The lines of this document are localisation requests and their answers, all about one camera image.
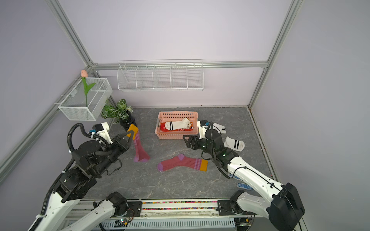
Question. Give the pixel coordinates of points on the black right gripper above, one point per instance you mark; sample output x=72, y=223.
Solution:
x=192, y=138

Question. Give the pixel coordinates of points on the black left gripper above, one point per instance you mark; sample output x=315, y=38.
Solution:
x=122, y=142

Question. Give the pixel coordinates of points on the red christmas sock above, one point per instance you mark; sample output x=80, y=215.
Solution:
x=163, y=129

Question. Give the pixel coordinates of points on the purple striped sock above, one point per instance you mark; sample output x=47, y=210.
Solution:
x=140, y=154
x=183, y=161

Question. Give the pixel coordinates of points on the white sock black stripes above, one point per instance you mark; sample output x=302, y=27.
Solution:
x=233, y=144

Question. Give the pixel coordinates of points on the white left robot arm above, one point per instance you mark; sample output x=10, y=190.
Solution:
x=71, y=186

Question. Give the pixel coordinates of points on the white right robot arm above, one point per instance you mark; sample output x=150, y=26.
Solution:
x=260, y=184

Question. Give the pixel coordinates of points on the pink plastic basket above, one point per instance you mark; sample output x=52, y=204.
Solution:
x=176, y=116

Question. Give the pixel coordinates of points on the potted green plant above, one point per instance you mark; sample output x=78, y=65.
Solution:
x=121, y=113

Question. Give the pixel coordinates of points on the plain white sock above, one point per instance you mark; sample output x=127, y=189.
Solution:
x=219, y=128

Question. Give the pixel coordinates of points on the pink artificial tulip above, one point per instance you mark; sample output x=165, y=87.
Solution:
x=87, y=87

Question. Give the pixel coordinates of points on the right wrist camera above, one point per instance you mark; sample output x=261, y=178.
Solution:
x=202, y=127

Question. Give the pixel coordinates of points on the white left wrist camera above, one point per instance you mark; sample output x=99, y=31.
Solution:
x=102, y=130

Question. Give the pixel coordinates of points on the white mesh wall box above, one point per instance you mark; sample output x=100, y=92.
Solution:
x=73, y=106

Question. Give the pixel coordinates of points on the white wire wall shelf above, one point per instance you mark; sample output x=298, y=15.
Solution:
x=186, y=74

